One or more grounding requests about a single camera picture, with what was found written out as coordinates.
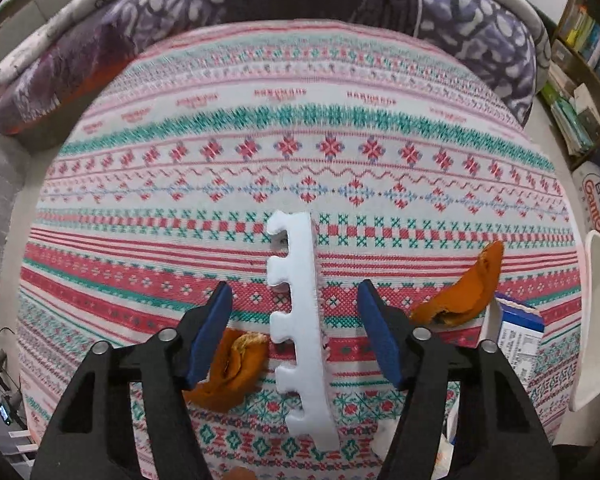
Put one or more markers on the white foam strip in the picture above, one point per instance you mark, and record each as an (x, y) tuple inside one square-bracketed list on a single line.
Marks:
[(305, 310)]

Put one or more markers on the small black device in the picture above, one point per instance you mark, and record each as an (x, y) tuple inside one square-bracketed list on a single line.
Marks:
[(3, 412)]

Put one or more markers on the patterned tablecloth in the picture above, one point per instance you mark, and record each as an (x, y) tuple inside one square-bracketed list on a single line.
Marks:
[(300, 160)]

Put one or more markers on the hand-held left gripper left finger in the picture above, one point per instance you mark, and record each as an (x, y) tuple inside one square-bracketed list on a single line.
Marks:
[(212, 330)]

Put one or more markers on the crumpled white tissue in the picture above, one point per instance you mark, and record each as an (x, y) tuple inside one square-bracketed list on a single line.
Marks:
[(392, 440)]

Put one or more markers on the white trash bin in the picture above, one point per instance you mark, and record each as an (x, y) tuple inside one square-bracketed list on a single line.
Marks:
[(592, 335)]

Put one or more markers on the wooden bookshelf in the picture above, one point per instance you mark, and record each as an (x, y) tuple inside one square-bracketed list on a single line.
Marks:
[(592, 45)]

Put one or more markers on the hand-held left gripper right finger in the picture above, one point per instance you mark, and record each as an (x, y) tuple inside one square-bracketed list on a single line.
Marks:
[(380, 335)]

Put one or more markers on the stack of books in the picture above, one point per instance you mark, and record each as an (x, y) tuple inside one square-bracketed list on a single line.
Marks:
[(575, 115)]

